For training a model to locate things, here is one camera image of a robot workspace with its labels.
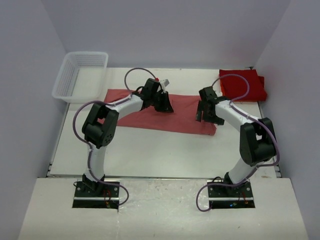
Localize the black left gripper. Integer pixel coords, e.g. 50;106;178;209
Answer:
150;91;173;113

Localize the pink t shirt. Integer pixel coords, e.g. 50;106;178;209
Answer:
117;94;217;136

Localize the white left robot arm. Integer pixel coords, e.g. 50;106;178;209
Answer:
81;78;174;197

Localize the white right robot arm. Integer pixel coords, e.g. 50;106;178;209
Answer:
196;86;280;197

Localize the folded dark red t shirt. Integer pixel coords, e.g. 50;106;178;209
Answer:
219;69;268;102

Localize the white plastic basket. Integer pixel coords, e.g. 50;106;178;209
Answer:
51;51;109;104

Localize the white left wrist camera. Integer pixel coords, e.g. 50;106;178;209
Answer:
159;79;170;94

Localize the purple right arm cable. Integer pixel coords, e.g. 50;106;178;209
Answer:
196;74;280;213

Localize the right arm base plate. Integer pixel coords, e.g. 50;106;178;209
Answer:
207;181;255;210

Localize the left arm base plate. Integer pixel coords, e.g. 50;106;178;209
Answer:
72;181;119;210

